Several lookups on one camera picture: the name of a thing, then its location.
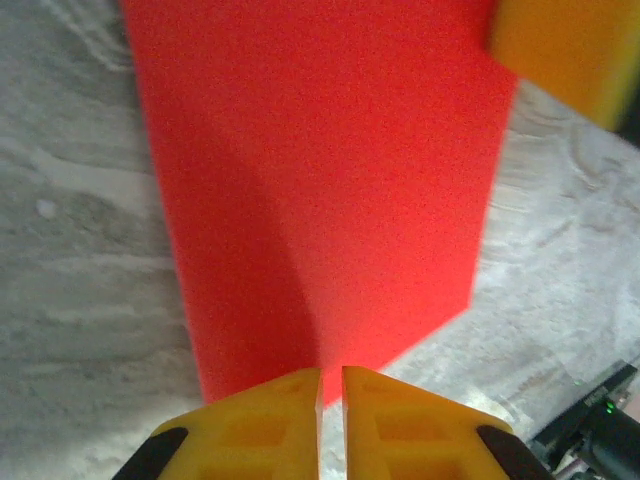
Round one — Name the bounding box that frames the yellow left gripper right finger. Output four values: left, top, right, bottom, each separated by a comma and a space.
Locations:
342, 366, 556, 480

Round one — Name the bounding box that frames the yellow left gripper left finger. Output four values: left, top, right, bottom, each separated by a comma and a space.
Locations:
112, 368, 324, 480

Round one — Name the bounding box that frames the red cloth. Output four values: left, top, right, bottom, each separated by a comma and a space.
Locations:
118, 0, 520, 407

